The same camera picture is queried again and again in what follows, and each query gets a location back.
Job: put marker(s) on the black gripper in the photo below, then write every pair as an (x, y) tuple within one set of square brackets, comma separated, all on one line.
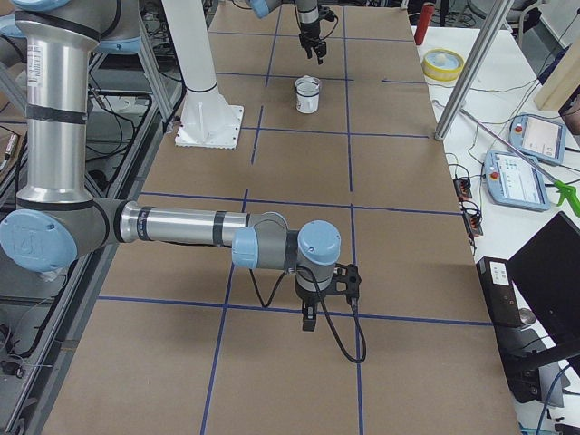
[(309, 34), (307, 300)]

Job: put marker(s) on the near teach pendant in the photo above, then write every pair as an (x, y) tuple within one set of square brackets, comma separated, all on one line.
[(511, 182)]

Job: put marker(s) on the red cylinder tube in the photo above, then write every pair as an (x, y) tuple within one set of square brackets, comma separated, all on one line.
[(423, 24)]

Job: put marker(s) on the clear glass funnel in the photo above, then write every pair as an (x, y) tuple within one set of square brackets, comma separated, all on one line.
[(307, 87)]

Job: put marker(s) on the black computer box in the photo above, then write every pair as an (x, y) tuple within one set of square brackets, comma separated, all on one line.
[(499, 293)]

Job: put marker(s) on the far teach pendant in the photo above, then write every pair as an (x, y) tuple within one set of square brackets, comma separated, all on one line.
[(539, 137)]

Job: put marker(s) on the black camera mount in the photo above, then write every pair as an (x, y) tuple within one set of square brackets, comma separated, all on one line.
[(346, 282), (325, 13)]

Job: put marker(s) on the black monitor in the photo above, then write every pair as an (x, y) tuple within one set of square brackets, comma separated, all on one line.
[(545, 271)]

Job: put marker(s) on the aluminium frame post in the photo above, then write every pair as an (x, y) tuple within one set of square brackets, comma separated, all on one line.
[(477, 55)]

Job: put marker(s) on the yellow tape roll with plate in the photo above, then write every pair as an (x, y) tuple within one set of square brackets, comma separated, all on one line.
[(442, 65)]

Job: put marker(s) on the green handled reach grabber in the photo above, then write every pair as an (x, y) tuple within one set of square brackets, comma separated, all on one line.
[(566, 191)]

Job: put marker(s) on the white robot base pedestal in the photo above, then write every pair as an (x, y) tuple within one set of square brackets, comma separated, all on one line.
[(206, 120)]

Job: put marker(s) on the teach pendant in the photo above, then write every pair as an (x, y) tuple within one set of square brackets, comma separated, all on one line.
[(539, 137), (511, 182)]

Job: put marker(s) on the white enamel cup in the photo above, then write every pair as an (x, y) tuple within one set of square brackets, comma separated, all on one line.
[(307, 102)]

